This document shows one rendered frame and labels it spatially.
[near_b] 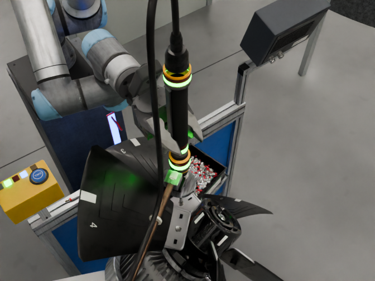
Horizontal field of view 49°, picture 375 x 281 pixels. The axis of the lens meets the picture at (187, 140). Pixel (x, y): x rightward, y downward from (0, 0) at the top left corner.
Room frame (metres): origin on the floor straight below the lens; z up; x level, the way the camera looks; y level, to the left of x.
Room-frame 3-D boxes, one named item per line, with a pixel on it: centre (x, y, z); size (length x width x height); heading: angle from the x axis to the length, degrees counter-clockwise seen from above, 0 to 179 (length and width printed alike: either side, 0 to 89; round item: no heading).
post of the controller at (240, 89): (1.04, -0.20, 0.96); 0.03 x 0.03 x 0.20; 36
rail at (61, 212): (0.79, 0.15, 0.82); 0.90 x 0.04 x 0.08; 126
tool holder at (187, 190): (0.43, 0.02, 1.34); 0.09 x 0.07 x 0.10; 161
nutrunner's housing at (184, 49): (0.44, 0.02, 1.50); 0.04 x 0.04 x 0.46
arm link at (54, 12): (1.06, 0.46, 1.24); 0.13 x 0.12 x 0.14; 111
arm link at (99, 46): (0.66, 0.18, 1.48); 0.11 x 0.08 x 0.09; 36
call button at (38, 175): (0.59, 0.43, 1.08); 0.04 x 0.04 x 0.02
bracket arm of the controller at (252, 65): (1.10, -0.29, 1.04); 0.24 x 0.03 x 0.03; 126
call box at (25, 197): (0.56, 0.47, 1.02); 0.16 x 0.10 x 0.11; 126
